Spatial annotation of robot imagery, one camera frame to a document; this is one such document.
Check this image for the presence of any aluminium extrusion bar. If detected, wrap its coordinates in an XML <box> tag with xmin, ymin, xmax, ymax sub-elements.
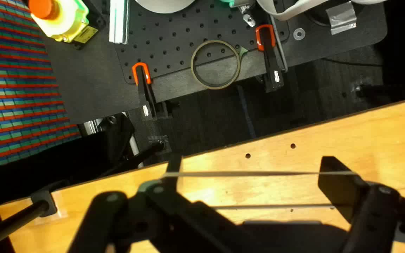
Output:
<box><xmin>108</xmin><ymin>0</ymin><xmax>129</xmax><ymax>46</ymax></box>

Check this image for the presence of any olive rubber ring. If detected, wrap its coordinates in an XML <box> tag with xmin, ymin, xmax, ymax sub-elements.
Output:
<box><xmin>189</xmin><ymin>39</ymin><xmax>241</xmax><ymax>91</ymax></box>

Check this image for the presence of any black rod with bracket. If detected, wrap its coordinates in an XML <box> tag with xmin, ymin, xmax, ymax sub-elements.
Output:
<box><xmin>0</xmin><ymin>194</ymin><xmax>59</xmax><ymax>251</ymax></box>

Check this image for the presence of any white flat strap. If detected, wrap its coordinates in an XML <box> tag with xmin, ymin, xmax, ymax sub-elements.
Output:
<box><xmin>255</xmin><ymin>0</ymin><xmax>330</xmax><ymax>22</ymax></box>

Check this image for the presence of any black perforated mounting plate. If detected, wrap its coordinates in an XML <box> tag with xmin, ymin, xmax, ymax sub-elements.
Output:
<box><xmin>116</xmin><ymin>0</ymin><xmax>389</xmax><ymax>102</ymax></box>

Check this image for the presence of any grey tape piece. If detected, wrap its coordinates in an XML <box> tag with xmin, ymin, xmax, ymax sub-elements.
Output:
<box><xmin>326</xmin><ymin>3</ymin><xmax>358</xmax><ymax>36</ymax></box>

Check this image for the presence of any striped multicolour mat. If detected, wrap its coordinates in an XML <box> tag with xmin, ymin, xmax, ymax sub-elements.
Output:
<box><xmin>0</xmin><ymin>0</ymin><xmax>81</xmax><ymax>174</ymax></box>

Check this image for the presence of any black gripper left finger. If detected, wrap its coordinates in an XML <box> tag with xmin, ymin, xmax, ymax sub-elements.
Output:
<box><xmin>67</xmin><ymin>153</ymin><xmax>246</xmax><ymax>253</ymax></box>

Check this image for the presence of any black metal stand frame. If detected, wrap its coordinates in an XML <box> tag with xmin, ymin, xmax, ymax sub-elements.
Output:
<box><xmin>81</xmin><ymin>111</ymin><xmax>173</xmax><ymax>170</ymax></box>

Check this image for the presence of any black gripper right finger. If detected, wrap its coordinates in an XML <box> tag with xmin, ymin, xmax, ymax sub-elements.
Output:
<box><xmin>317</xmin><ymin>154</ymin><xmax>405</xmax><ymax>253</ymax></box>

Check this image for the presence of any orange yellow emergency stop button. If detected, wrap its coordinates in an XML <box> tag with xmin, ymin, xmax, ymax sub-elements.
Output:
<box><xmin>26</xmin><ymin>0</ymin><xmax>99</xmax><ymax>46</ymax></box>

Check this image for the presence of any orange handled black clamp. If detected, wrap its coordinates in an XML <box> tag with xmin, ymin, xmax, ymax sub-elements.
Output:
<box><xmin>254</xmin><ymin>24</ymin><xmax>285</xmax><ymax>93</ymax></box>
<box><xmin>130</xmin><ymin>60</ymin><xmax>171</xmax><ymax>121</ymax></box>

